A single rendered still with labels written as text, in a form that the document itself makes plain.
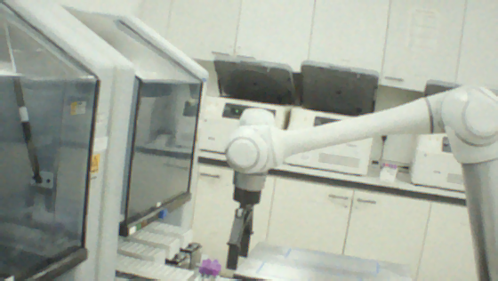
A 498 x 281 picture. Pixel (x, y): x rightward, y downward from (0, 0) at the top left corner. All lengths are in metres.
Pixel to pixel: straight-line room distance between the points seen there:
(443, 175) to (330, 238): 0.84
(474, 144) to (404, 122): 0.25
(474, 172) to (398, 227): 2.54
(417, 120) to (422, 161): 2.34
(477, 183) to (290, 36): 2.92
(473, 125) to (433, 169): 2.56
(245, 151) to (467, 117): 0.51
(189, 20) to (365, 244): 1.97
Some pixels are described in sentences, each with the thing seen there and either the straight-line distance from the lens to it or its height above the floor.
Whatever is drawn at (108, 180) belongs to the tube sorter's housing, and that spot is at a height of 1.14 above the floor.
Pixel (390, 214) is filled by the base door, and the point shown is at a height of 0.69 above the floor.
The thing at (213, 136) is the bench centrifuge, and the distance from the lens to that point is 4.07.
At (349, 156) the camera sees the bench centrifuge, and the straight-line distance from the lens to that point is 3.94.
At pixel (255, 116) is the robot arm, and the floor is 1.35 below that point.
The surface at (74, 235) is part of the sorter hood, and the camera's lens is 1.44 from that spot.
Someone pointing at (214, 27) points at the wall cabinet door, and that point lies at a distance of 4.37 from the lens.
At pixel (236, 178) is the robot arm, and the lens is 1.64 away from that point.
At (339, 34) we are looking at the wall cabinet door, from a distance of 4.22.
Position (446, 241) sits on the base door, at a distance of 4.05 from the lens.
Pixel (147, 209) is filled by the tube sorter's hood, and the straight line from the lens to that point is 1.88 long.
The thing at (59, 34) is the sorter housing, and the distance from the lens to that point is 1.50.
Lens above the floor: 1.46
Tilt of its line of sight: 7 degrees down
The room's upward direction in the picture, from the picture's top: 8 degrees clockwise
